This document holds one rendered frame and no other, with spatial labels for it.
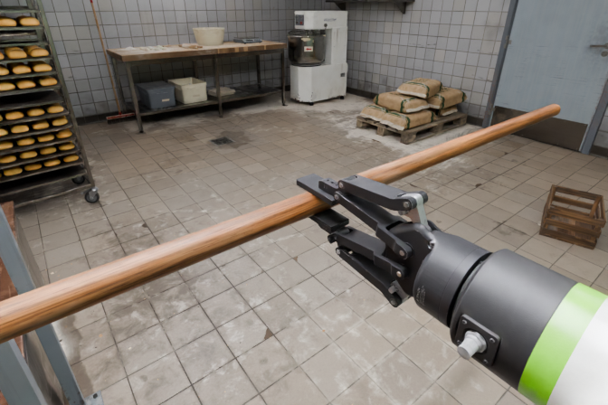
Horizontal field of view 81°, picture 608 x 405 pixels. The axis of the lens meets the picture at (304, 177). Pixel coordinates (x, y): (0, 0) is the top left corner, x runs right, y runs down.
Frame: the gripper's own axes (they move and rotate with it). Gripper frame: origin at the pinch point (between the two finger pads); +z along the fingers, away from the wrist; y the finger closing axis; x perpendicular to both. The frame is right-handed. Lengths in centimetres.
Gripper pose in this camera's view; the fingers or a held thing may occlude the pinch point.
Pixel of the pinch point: (321, 201)
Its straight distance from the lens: 45.0
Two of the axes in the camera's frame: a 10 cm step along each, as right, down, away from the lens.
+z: -6.1, -3.4, 7.1
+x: 7.9, -2.7, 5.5
